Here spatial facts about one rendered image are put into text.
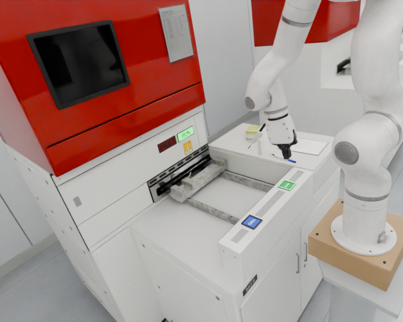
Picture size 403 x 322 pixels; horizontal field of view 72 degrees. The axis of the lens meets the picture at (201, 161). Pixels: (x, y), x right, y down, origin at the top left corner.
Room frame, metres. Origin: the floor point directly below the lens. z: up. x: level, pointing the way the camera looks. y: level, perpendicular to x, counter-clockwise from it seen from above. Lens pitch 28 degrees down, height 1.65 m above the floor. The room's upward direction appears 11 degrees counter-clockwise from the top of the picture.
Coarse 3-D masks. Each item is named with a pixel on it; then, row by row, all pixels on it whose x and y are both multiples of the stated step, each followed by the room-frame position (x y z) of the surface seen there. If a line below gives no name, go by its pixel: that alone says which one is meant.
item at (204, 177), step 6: (210, 168) 1.34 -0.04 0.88; (216, 168) 1.32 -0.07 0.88; (222, 168) 1.32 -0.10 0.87; (198, 174) 1.29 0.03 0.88; (204, 174) 1.28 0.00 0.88; (210, 174) 1.27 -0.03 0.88; (216, 174) 1.29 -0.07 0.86; (198, 180) 1.24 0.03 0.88; (204, 180) 1.23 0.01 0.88; (210, 180) 1.26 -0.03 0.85; (180, 186) 1.22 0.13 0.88; (186, 186) 1.21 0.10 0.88; (198, 186) 1.19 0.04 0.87; (186, 192) 1.15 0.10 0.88; (192, 192) 1.16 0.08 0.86; (174, 198) 1.15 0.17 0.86; (180, 198) 1.11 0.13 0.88; (186, 198) 1.13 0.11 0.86
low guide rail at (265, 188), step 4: (224, 172) 1.31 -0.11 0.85; (220, 176) 1.32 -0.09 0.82; (224, 176) 1.30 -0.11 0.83; (228, 176) 1.27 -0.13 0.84; (232, 176) 1.26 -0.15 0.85; (236, 176) 1.25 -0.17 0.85; (232, 180) 1.26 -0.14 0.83; (236, 180) 1.24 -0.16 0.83; (240, 180) 1.22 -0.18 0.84; (244, 180) 1.20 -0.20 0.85; (248, 180) 1.19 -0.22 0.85; (244, 184) 1.20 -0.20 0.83; (248, 184) 1.18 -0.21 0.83; (252, 184) 1.16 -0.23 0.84; (256, 184) 1.14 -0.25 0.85; (260, 184) 1.14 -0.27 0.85; (256, 188) 1.15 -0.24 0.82; (260, 188) 1.13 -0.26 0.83; (264, 188) 1.11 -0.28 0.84; (268, 188) 1.09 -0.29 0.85
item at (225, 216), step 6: (192, 204) 1.11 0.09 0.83; (198, 204) 1.07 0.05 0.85; (204, 204) 1.06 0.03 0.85; (204, 210) 1.05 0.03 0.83; (210, 210) 1.02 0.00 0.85; (216, 210) 1.00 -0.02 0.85; (216, 216) 0.99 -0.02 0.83; (222, 216) 0.97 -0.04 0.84; (228, 216) 0.95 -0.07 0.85; (234, 222) 0.92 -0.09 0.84
